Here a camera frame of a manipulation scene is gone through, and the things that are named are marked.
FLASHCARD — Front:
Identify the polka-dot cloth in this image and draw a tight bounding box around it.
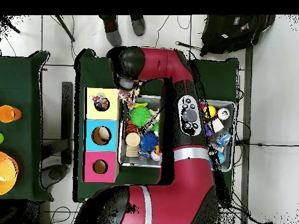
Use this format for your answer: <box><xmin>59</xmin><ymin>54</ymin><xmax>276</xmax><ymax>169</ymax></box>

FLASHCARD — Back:
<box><xmin>117</xmin><ymin>83</ymin><xmax>141</xmax><ymax>111</ymax></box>

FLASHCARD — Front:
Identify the white patterned cloth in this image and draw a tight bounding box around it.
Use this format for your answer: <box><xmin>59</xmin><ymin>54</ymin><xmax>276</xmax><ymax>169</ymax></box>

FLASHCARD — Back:
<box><xmin>91</xmin><ymin>93</ymin><xmax>111</xmax><ymax>112</ymax></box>

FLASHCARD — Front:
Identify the clear mesh bin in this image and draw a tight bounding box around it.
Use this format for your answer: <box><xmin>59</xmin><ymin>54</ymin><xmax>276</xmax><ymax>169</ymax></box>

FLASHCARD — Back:
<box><xmin>118</xmin><ymin>94</ymin><xmax>237</xmax><ymax>173</ymax></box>

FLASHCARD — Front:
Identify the wooden box with three holes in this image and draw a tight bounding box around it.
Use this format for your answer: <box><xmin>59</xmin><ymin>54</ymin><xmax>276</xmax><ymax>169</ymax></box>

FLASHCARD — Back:
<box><xmin>84</xmin><ymin>87</ymin><xmax>120</xmax><ymax>184</ymax></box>

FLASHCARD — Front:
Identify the green spiky ball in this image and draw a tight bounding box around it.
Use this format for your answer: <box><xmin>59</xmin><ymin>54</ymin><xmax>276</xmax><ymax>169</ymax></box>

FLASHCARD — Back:
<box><xmin>130</xmin><ymin>107</ymin><xmax>152</xmax><ymax>128</ymax></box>

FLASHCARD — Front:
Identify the blue spiky ball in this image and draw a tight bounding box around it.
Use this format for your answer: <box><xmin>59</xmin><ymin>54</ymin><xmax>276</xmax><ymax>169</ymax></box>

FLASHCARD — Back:
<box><xmin>140</xmin><ymin>132</ymin><xmax>160</xmax><ymax>152</ymax></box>

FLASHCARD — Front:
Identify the tan round wooden block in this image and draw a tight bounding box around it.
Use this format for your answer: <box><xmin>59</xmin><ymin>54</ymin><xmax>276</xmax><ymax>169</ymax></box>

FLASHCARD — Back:
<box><xmin>126</xmin><ymin>131</ymin><xmax>142</xmax><ymax>148</ymax></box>

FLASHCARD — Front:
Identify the grey round base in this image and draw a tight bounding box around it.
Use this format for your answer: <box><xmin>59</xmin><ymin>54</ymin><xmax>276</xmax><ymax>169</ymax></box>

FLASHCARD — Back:
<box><xmin>41</xmin><ymin>164</ymin><xmax>68</xmax><ymax>190</ymax></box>

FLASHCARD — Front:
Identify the black backpack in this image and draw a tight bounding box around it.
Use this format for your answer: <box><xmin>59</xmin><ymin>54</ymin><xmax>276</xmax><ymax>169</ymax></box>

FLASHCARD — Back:
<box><xmin>200</xmin><ymin>15</ymin><xmax>276</xmax><ymax>57</ymax></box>

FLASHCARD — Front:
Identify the dark green side tablecloth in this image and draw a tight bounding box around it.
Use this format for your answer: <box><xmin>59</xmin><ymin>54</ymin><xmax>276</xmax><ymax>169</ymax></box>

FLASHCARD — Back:
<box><xmin>0</xmin><ymin>50</ymin><xmax>53</xmax><ymax>201</ymax></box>

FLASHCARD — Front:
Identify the black tripod leg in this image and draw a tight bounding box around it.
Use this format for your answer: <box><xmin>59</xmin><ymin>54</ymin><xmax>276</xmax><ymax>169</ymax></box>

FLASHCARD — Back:
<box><xmin>0</xmin><ymin>16</ymin><xmax>22</xmax><ymax>34</ymax></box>
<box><xmin>55</xmin><ymin>15</ymin><xmax>75</xmax><ymax>43</ymax></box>

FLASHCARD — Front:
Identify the orange plastic cup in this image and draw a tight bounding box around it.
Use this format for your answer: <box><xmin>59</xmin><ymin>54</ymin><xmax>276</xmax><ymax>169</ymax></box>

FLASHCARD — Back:
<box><xmin>0</xmin><ymin>105</ymin><xmax>22</xmax><ymax>124</ymax></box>

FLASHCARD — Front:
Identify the orange plastic bowl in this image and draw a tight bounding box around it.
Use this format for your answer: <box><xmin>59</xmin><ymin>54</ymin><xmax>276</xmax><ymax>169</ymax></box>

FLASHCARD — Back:
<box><xmin>0</xmin><ymin>151</ymin><xmax>19</xmax><ymax>196</ymax></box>

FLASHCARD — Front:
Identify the black cable with plug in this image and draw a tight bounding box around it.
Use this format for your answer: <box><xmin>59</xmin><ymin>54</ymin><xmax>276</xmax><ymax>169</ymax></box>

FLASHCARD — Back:
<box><xmin>175</xmin><ymin>41</ymin><xmax>203</xmax><ymax>51</ymax></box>

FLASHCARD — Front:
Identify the thin black floor cable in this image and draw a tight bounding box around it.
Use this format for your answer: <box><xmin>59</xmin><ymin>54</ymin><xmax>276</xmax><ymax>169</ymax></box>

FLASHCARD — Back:
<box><xmin>153</xmin><ymin>15</ymin><xmax>171</xmax><ymax>47</ymax></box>

